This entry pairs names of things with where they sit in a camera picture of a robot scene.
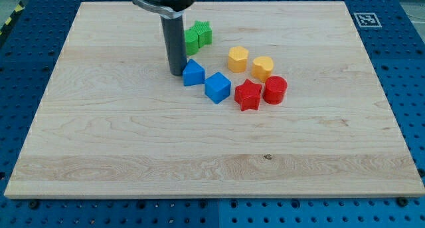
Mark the green circle block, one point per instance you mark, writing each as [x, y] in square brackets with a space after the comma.
[191, 42]

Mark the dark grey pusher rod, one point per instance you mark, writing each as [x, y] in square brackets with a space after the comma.
[173, 32]

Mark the blue triangle block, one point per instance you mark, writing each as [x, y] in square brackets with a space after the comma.
[193, 74]

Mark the red circle block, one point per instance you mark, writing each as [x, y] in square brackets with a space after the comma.
[275, 89]

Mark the blue cube block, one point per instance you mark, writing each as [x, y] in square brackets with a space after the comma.
[217, 87]

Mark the red star block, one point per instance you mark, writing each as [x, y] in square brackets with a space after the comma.
[248, 95]

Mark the yellow pentagon block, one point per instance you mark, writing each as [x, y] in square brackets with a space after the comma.
[237, 59]

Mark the green star block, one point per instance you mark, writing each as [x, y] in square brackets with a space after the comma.
[204, 32]

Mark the wooden board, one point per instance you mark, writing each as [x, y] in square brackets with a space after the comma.
[114, 123]

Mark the white fiducial marker tag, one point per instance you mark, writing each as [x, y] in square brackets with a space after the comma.
[367, 20]

